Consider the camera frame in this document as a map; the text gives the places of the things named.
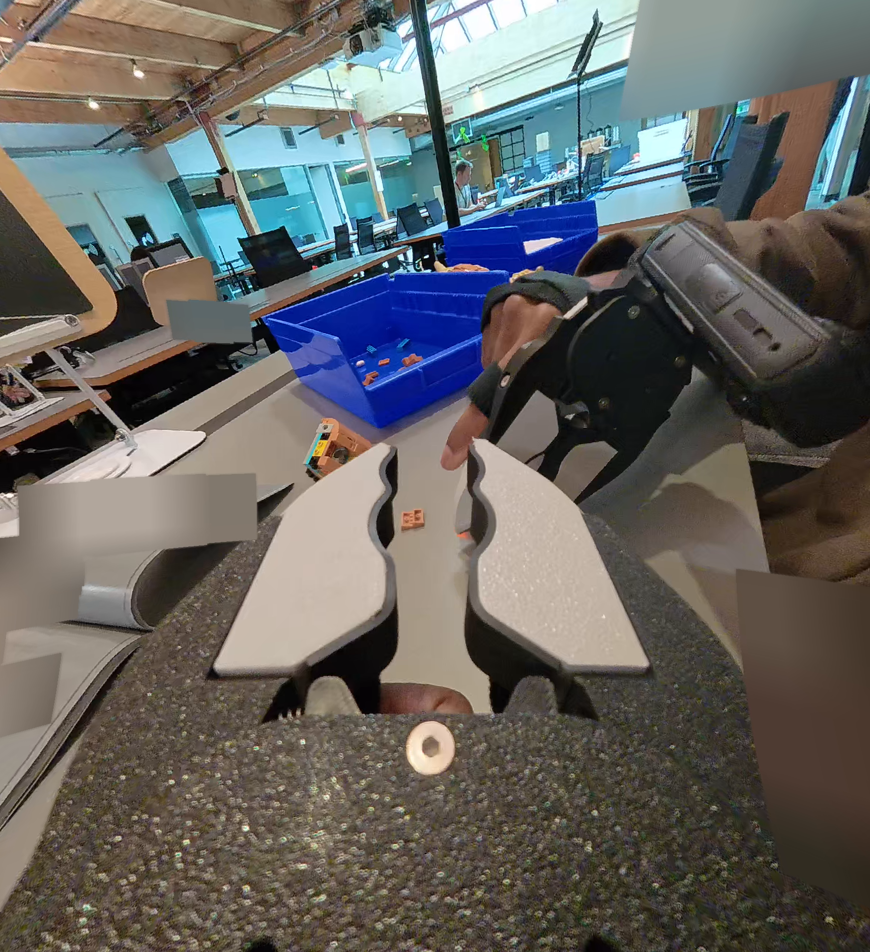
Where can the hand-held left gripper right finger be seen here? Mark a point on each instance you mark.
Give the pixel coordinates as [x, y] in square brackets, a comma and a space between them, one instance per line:
[554, 587]

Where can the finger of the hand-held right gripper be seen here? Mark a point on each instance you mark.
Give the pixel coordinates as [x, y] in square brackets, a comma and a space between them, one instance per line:
[535, 372]
[632, 446]

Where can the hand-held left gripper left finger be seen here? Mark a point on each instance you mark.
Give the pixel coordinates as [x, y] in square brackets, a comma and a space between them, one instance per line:
[316, 587]

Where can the person's right forearm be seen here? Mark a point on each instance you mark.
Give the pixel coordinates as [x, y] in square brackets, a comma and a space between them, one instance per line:
[851, 282]

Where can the grey desk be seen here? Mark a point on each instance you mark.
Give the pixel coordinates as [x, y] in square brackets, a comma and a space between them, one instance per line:
[427, 595]

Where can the white office desk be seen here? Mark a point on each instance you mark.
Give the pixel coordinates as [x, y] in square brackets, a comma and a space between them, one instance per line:
[643, 201]

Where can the white desk stand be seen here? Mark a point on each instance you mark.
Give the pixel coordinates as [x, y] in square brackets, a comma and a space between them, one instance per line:
[159, 446]

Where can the wood-edged office desk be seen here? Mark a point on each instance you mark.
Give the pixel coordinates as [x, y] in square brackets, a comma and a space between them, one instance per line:
[316, 281]

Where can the person's right hand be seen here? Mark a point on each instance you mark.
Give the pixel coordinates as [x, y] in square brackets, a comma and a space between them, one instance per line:
[513, 327]

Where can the blue plastic bin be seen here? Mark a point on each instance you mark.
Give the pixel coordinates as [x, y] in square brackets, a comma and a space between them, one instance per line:
[308, 349]
[494, 245]

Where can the brown toy brick model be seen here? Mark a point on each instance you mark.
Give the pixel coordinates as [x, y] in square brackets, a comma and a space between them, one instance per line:
[330, 450]

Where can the person's brown jacket torso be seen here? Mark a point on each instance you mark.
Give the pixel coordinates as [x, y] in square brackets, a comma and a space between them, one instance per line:
[836, 506]

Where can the black office chair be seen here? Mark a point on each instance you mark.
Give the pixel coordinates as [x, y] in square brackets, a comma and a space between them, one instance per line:
[275, 256]
[754, 163]

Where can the black stand with panel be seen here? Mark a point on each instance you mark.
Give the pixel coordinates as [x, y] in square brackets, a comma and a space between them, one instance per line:
[591, 44]

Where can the wooden chair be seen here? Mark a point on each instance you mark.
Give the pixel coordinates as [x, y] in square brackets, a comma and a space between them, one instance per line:
[178, 286]

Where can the ceiling projector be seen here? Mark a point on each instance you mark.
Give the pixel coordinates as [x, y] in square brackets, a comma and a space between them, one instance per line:
[371, 44]

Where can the clear acrylic stand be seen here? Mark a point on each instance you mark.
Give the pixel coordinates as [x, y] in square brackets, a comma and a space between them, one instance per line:
[7, 390]

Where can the black panel with wooden rim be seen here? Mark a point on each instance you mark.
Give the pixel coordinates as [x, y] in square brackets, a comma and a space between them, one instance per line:
[3, 253]

